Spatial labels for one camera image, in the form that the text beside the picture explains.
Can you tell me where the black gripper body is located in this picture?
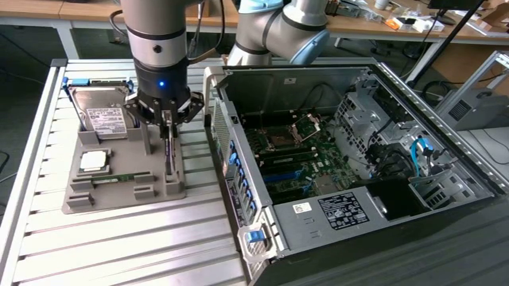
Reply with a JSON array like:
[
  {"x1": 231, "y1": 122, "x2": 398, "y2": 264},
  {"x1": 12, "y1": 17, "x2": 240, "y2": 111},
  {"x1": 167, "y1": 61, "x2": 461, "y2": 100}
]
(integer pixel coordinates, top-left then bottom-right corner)
[{"x1": 132, "y1": 56, "x2": 192, "y2": 104}]

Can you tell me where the green graphics card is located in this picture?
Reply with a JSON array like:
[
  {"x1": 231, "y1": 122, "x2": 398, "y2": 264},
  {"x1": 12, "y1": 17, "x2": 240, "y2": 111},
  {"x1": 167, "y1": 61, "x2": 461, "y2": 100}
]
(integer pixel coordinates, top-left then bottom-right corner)
[{"x1": 163, "y1": 114, "x2": 180, "y2": 177}]

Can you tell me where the hard disk with blue carrier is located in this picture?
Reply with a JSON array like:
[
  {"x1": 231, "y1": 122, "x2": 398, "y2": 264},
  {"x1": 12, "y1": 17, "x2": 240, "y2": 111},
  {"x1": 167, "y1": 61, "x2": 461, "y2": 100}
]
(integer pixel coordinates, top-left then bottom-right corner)
[{"x1": 61, "y1": 76, "x2": 139, "y2": 141}]

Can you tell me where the open PC case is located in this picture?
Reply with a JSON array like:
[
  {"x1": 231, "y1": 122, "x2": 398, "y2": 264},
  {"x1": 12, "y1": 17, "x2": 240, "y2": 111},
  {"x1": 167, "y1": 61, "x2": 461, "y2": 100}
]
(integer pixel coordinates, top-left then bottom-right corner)
[{"x1": 201, "y1": 61, "x2": 509, "y2": 286}]

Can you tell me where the grey parts rack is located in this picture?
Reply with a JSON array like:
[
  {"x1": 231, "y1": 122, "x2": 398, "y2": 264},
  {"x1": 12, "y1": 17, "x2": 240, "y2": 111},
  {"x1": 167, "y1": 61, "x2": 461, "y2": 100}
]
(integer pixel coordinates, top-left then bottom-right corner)
[{"x1": 61, "y1": 122, "x2": 187, "y2": 215}]

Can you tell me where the silver CPU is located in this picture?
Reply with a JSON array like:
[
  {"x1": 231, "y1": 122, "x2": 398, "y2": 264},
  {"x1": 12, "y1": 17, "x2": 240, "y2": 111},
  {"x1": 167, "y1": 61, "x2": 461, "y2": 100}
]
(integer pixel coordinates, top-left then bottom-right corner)
[{"x1": 77, "y1": 150, "x2": 109, "y2": 173}]

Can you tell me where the green RAM stick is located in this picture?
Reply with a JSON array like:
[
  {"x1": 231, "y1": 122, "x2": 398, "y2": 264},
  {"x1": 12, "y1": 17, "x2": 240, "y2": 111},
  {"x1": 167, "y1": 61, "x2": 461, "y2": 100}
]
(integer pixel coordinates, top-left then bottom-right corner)
[{"x1": 89, "y1": 173, "x2": 136, "y2": 183}]

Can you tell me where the brown cardboard box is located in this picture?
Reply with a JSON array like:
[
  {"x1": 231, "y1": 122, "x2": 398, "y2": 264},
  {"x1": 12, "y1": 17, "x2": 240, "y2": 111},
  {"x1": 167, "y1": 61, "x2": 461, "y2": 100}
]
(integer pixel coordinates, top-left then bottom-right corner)
[{"x1": 187, "y1": 0, "x2": 211, "y2": 17}]

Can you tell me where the CPU socket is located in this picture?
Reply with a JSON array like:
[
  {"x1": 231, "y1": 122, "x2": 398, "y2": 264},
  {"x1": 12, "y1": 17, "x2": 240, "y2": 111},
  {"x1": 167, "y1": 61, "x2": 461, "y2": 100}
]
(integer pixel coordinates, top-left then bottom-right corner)
[{"x1": 264, "y1": 126, "x2": 295, "y2": 149}]

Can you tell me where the metal socket cover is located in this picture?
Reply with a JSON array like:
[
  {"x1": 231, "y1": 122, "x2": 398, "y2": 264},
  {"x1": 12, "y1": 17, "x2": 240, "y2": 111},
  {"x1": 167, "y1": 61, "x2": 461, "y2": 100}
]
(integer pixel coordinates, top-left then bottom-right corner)
[{"x1": 288, "y1": 113, "x2": 323, "y2": 140}]

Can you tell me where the blue expansion slot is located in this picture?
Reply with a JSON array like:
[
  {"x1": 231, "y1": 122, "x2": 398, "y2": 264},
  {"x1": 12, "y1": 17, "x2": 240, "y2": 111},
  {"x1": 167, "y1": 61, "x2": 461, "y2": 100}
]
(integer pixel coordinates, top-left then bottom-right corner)
[{"x1": 262, "y1": 169, "x2": 306, "y2": 185}]

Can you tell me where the long wooden desk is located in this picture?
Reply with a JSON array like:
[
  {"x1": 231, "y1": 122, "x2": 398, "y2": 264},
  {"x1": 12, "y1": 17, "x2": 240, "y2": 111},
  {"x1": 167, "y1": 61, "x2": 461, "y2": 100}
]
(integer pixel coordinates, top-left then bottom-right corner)
[{"x1": 0, "y1": 0, "x2": 239, "y2": 59}]

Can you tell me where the green motherboard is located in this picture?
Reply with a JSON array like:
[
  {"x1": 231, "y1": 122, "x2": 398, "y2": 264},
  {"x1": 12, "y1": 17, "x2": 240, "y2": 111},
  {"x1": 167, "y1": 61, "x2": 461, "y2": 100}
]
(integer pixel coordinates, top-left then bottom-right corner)
[{"x1": 241, "y1": 111, "x2": 358, "y2": 203}]

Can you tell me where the grey chipset heatsink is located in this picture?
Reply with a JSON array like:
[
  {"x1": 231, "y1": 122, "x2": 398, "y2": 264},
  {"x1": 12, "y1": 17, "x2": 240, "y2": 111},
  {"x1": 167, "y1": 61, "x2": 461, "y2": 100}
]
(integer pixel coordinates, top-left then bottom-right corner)
[{"x1": 314, "y1": 175, "x2": 339, "y2": 192}]

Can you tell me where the grey power supply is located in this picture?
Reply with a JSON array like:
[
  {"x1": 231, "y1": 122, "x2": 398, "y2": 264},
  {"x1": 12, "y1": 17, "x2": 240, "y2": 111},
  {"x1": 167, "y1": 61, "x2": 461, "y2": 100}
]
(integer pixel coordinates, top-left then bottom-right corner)
[{"x1": 271, "y1": 186, "x2": 388, "y2": 251}]

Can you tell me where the orange and white box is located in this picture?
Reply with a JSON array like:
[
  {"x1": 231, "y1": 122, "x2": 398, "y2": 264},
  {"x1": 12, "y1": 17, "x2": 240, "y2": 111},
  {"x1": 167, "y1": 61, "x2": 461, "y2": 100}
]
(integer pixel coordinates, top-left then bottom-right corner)
[{"x1": 383, "y1": 16, "x2": 418, "y2": 32}]

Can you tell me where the grey disk bay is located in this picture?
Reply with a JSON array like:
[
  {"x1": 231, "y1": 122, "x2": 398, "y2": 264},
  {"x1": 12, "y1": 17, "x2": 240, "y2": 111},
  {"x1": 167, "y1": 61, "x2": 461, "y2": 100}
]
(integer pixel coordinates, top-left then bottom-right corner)
[{"x1": 408, "y1": 169, "x2": 495, "y2": 209}]

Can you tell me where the black slanted pole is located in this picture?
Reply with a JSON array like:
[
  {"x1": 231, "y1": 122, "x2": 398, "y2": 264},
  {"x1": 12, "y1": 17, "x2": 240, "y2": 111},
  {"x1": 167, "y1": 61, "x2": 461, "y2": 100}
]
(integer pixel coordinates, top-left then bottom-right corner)
[{"x1": 404, "y1": 0, "x2": 489, "y2": 89}]

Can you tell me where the cluttered wooden desk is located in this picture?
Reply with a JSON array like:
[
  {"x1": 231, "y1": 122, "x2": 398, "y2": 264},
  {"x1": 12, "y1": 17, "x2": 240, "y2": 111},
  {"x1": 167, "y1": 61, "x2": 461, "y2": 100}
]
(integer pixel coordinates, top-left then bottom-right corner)
[{"x1": 327, "y1": 0, "x2": 509, "y2": 87}]

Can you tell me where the grey equipment cabinet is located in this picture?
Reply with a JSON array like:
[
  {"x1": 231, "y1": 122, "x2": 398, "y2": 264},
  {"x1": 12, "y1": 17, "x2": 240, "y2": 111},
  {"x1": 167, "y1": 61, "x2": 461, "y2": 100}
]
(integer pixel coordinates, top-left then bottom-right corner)
[{"x1": 435, "y1": 88, "x2": 509, "y2": 132}]

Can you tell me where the black monitor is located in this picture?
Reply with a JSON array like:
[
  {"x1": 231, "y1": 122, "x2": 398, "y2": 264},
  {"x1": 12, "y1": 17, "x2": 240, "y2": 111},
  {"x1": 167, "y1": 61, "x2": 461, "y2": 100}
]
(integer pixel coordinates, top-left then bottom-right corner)
[{"x1": 427, "y1": 0, "x2": 481, "y2": 26}]

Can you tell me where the folded brown cardboard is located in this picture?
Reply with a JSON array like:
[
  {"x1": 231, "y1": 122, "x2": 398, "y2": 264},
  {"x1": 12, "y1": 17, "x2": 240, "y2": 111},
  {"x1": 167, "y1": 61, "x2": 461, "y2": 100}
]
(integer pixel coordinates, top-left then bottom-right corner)
[{"x1": 478, "y1": 0, "x2": 509, "y2": 33}]

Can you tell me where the thin black hanging cable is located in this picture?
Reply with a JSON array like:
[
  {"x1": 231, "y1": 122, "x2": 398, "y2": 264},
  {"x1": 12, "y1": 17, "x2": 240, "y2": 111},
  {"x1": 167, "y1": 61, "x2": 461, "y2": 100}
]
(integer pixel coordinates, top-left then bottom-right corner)
[{"x1": 185, "y1": 0, "x2": 227, "y2": 65}]

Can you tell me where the blue wire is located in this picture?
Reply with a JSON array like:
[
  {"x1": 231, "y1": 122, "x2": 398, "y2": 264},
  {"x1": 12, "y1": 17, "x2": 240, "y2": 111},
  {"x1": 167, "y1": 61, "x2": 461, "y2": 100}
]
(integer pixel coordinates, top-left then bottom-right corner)
[{"x1": 410, "y1": 135, "x2": 435, "y2": 180}]

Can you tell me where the aluminium profile frame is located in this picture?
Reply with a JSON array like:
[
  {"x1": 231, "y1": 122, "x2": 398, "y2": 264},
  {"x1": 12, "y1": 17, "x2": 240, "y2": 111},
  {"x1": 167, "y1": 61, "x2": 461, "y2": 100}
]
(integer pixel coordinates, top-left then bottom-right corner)
[{"x1": 457, "y1": 49, "x2": 509, "y2": 99}]

